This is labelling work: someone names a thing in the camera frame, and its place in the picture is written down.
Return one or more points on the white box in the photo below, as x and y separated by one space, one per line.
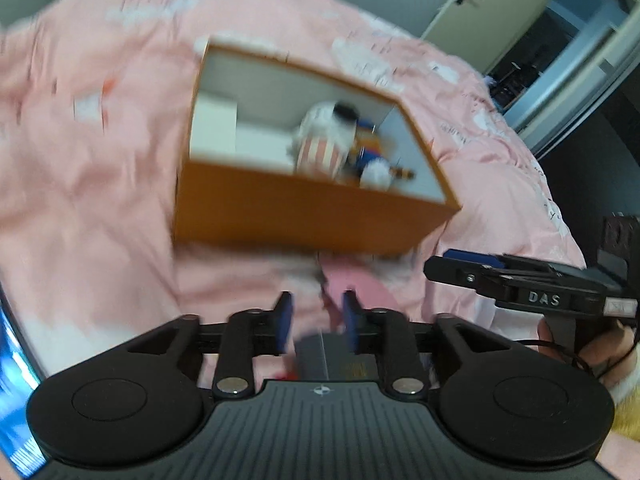
215 130

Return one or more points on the pink printed blanket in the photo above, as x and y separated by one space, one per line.
90 170

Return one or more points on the black cabinet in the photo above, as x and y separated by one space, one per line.
620 245

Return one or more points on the black smartphone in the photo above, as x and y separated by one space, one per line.
15 385

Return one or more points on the grey sliding door frame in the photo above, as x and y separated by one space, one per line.
590 70

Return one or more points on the orange plush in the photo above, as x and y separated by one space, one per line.
375 160

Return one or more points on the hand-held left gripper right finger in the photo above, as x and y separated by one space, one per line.
350 322

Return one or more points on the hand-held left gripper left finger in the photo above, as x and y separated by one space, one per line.
284 320

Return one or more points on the person's right hand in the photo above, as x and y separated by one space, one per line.
612 355

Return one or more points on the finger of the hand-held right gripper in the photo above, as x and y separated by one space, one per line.
455 272
475 257

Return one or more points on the orange cardboard box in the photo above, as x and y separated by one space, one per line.
310 215

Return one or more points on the white cupcake plush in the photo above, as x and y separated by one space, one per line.
322 145

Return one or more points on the white door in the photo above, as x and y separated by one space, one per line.
500 15

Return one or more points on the pink card holder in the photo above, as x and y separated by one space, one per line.
357 285

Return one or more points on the dark grey box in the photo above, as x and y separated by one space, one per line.
340 357

